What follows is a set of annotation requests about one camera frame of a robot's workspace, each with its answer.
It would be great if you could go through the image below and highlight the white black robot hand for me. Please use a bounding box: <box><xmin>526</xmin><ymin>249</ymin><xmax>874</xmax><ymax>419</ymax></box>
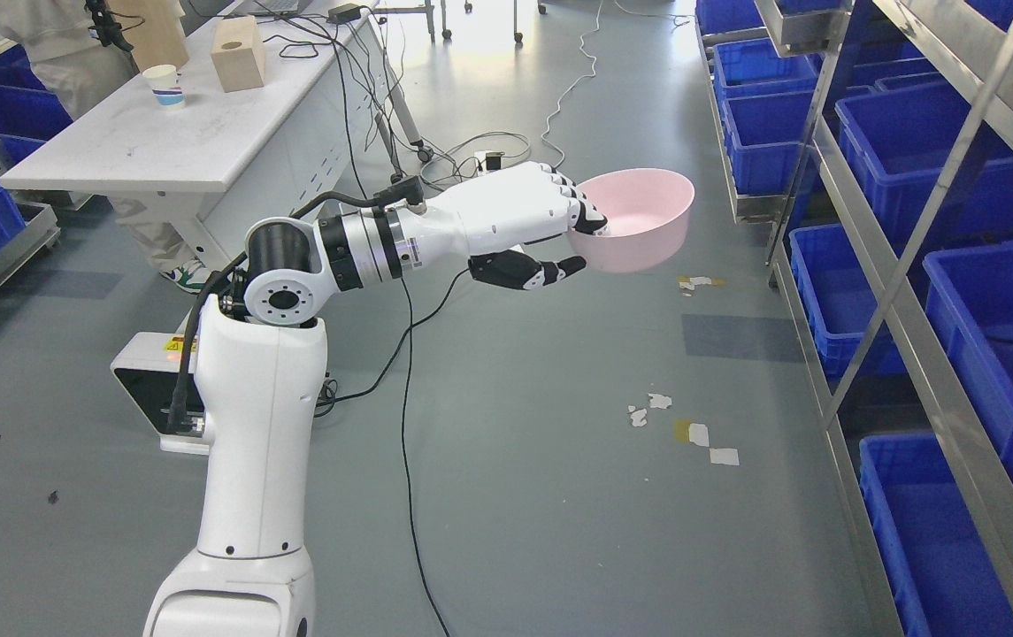
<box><xmin>395</xmin><ymin>161</ymin><xmax>608</xmax><ymax>291</ymax></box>

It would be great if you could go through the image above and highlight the pink ikea bowl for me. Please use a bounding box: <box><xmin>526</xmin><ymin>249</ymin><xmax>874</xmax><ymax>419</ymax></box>
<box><xmin>567</xmin><ymin>168</ymin><xmax>695</xmax><ymax>273</ymax></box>

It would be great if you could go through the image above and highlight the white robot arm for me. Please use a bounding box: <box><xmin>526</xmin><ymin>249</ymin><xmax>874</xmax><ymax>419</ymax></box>
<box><xmin>143</xmin><ymin>177</ymin><xmax>426</xmax><ymax>636</ymax></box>

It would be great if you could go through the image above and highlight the steel shelf rack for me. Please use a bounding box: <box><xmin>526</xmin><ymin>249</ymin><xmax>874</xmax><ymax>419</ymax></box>
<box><xmin>696</xmin><ymin>1</ymin><xmax>1013</xmax><ymax>636</ymax></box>

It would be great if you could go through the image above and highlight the white office desk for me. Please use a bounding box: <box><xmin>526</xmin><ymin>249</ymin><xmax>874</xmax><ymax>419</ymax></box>
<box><xmin>0</xmin><ymin>1</ymin><xmax>428</xmax><ymax>269</ymax></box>

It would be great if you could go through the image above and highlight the paper cup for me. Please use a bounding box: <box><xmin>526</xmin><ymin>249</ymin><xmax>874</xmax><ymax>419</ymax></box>
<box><xmin>141</xmin><ymin>64</ymin><xmax>187</xmax><ymax>111</ymax></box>

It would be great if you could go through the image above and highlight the white base unit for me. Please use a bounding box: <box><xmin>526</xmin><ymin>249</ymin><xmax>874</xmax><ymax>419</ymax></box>
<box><xmin>111</xmin><ymin>332</ymin><xmax>211</xmax><ymax>456</ymax></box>

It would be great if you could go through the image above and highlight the person in beige clothes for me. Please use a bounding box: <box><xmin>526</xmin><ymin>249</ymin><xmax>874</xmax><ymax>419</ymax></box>
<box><xmin>0</xmin><ymin>1</ymin><xmax>210</xmax><ymax>295</ymax></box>

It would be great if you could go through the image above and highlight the black floor cable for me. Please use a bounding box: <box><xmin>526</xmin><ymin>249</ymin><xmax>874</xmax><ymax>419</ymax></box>
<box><xmin>311</xmin><ymin>0</ymin><xmax>472</xmax><ymax>637</ymax></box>

